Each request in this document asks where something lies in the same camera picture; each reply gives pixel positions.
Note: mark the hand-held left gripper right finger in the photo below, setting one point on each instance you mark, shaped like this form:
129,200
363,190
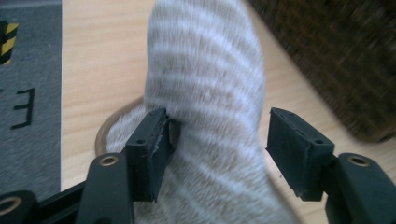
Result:
299,155

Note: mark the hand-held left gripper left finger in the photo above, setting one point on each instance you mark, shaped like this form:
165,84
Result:
146,155

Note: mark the grey striped towel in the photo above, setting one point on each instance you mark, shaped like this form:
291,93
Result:
205,77

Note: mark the brown woven basket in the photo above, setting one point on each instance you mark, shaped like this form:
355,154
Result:
342,56

